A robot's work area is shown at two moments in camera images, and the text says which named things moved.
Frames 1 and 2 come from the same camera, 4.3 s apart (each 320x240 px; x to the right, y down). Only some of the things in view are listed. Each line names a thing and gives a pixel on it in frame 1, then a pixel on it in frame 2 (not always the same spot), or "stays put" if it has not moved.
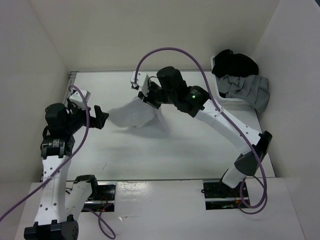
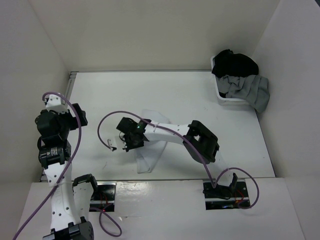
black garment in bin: [227, 63] stays put
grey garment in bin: [252, 89] stays put
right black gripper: [148, 98] → [128, 147]
